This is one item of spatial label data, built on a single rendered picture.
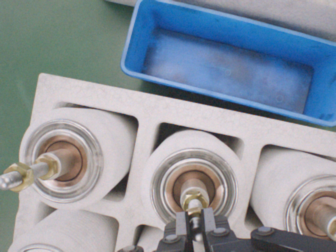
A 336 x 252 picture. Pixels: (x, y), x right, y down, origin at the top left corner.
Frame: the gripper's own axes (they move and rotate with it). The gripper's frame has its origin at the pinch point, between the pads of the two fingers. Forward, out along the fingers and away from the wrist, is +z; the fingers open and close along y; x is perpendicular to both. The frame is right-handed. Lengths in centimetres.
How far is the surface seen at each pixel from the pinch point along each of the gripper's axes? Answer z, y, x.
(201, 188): 7.3, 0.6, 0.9
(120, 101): 17.3, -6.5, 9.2
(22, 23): 35, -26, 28
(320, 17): 20.7, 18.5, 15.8
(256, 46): 31.6, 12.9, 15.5
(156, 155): 10.5, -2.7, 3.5
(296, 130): 17.3, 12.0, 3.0
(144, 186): 10.4, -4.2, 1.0
